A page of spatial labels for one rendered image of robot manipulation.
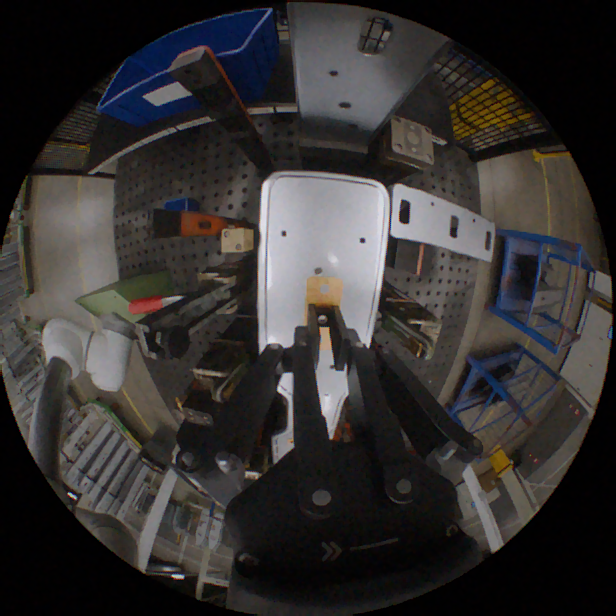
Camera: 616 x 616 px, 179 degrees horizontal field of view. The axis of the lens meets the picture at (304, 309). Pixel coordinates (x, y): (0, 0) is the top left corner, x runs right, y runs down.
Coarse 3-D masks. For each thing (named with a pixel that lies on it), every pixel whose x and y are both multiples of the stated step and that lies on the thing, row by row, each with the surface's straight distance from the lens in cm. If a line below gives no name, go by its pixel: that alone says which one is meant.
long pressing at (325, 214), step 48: (288, 192) 34; (336, 192) 34; (384, 192) 37; (288, 240) 33; (336, 240) 33; (384, 240) 36; (288, 288) 34; (288, 336) 38; (288, 384) 45; (336, 384) 45; (288, 432) 59
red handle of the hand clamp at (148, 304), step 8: (152, 296) 30; (160, 296) 30; (168, 296) 30; (176, 296) 30; (184, 296) 29; (216, 296) 30; (224, 296) 30; (136, 304) 30; (144, 304) 30; (152, 304) 30; (160, 304) 30; (168, 304) 30; (136, 312) 31; (144, 312) 31
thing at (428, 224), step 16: (400, 192) 38; (416, 192) 40; (416, 208) 39; (432, 208) 41; (448, 208) 44; (464, 208) 47; (400, 224) 37; (416, 224) 39; (432, 224) 41; (448, 224) 43; (464, 224) 47; (480, 224) 51; (416, 240) 39; (432, 240) 41; (448, 240) 43; (464, 240) 46; (480, 240) 50; (480, 256) 51
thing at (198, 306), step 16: (208, 288) 27; (224, 288) 28; (176, 304) 22; (192, 304) 23; (208, 304) 27; (224, 304) 29; (144, 320) 20; (160, 320) 20; (176, 320) 23; (192, 320) 25; (208, 320) 26; (144, 336) 20; (160, 336) 19; (176, 336) 18; (144, 352) 21; (160, 352) 20; (176, 352) 18
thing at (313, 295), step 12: (312, 276) 20; (312, 288) 20; (336, 288) 20; (312, 300) 20; (324, 300) 20; (336, 300) 21; (324, 312) 20; (324, 324) 20; (324, 336) 22; (324, 348) 23
